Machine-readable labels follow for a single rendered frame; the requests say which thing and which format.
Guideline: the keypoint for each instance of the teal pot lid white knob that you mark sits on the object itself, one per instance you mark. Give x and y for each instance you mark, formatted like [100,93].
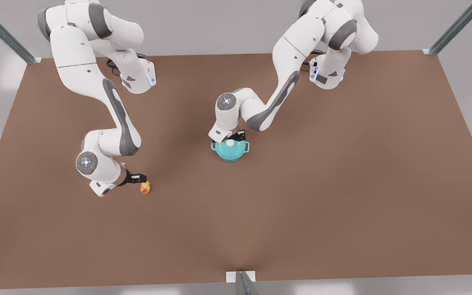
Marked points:
[230,145]

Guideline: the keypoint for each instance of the orange yellow potato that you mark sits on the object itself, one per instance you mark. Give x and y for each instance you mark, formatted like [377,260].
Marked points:
[145,187]

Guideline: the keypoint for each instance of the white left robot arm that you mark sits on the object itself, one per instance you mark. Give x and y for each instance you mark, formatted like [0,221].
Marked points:
[289,49]

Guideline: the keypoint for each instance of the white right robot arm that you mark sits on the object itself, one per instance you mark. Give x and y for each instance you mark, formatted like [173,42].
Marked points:
[80,78]

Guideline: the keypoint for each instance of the teal pot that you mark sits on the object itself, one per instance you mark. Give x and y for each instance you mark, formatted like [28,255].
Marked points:
[231,154]

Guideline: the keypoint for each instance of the silver frame post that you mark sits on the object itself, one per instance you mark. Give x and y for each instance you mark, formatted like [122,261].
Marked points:
[4,32]
[455,28]
[242,283]

